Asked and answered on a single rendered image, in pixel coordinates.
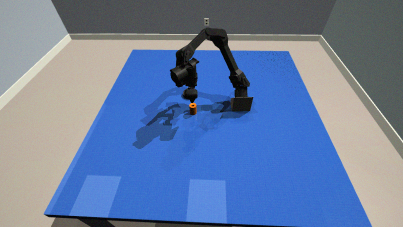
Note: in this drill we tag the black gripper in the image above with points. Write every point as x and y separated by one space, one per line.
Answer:
191 93

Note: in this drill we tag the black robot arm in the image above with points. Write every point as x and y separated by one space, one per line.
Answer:
186 67

